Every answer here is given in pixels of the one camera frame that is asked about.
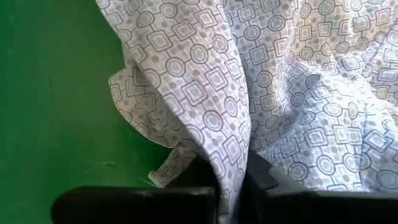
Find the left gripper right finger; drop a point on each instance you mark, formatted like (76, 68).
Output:
(264, 180)

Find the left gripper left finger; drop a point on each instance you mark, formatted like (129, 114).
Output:
(199, 175)

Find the white patterned shirt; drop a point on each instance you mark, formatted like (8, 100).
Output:
(280, 77)

